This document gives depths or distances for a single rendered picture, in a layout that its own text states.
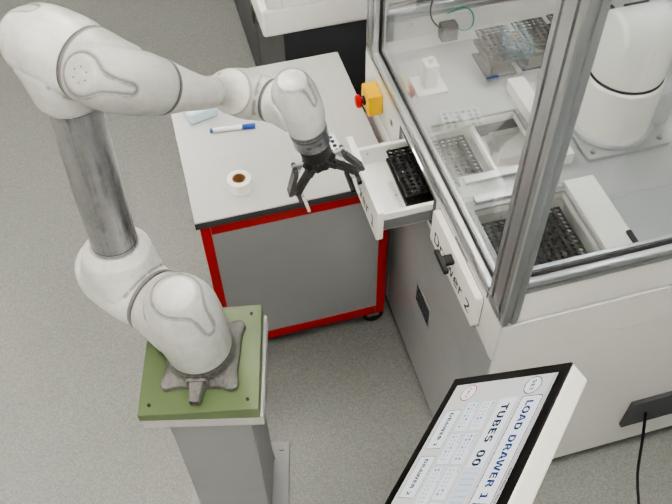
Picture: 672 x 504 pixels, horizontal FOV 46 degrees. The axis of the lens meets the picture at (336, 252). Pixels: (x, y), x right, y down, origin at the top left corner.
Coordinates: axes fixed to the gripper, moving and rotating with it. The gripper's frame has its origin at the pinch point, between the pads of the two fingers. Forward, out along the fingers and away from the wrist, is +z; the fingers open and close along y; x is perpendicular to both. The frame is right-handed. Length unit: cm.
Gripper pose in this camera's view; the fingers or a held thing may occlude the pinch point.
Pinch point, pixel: (331, 196)
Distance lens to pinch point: 204.5
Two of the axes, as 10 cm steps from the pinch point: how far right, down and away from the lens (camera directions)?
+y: 9.4, -3.4, -0.1
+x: -2.7, -7.5, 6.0
